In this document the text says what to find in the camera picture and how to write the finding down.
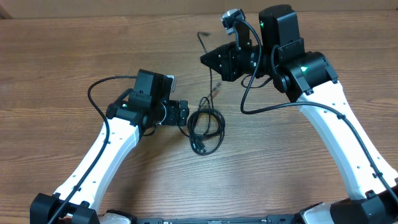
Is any black usb cable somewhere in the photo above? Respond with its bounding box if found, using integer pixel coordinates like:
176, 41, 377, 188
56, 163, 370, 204
186, 96, 226, 156
197, 30, 218, 110
178, 105, 218, 150

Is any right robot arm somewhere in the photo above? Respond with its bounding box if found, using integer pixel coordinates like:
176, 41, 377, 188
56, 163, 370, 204
200, 4, 397, 223

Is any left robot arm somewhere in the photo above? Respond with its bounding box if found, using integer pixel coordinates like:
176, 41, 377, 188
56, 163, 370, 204
30, 69, 189, 224

